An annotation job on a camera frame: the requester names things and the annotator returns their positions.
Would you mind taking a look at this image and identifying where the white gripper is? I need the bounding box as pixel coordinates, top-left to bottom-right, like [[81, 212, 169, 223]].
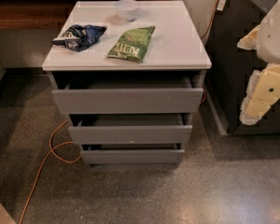
[[237, 0, 280, 125]]

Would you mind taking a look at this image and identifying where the grey bottom drawer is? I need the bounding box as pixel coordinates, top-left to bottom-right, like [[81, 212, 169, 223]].
[[80, 144, 185, 165]]

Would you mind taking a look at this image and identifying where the grey drawer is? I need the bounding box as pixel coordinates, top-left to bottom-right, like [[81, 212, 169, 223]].
[[80, 144, 185, 165], [52, 77, 203, 114], [68, 114, 192, 145]]

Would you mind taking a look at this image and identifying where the grey top drawer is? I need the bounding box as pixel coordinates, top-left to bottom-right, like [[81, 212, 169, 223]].
[[52, 77, 203, 114]]

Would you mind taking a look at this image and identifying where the grey middle drawer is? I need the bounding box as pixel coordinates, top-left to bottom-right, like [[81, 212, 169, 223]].
[[68, 114, 192, 145]]

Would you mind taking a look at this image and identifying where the grey three-drawer cabinet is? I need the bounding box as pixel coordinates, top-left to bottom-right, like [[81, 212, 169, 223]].
[[41, 0, 213, 170]]

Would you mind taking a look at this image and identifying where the dark grey bin cabinet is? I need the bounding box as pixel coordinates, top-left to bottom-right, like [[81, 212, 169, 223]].
[[205, 0, 280, 135]]

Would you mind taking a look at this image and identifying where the green chip bag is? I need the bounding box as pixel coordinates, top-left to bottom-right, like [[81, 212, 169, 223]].
[[106, 25, 155, 63]]

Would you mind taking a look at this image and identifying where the white bowl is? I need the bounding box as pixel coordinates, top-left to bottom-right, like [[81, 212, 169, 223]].
[[115, 0, 140, 21]]

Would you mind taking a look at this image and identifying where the blue crumpled chip bag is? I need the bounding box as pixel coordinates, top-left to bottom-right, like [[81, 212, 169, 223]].
[[52, 24, 106, 52]]

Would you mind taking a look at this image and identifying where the white tag on cable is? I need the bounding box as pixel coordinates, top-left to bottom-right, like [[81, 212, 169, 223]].
[[217, 0, 227, 11]]

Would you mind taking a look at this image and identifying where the orange extension cable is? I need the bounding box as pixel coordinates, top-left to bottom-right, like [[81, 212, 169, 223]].
[[18, 119, 82, 224]]

